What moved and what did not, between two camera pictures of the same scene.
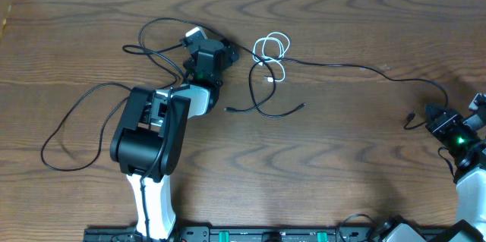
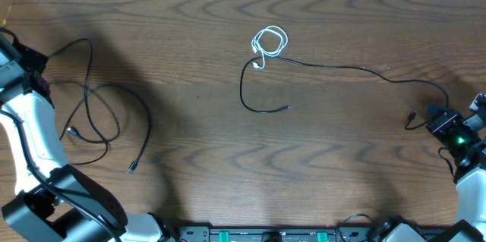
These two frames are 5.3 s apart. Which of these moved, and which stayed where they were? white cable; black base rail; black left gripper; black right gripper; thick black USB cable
Moved: thick black USB cable; white cable; black left gripper
Stayed: black right gripper; black base rail
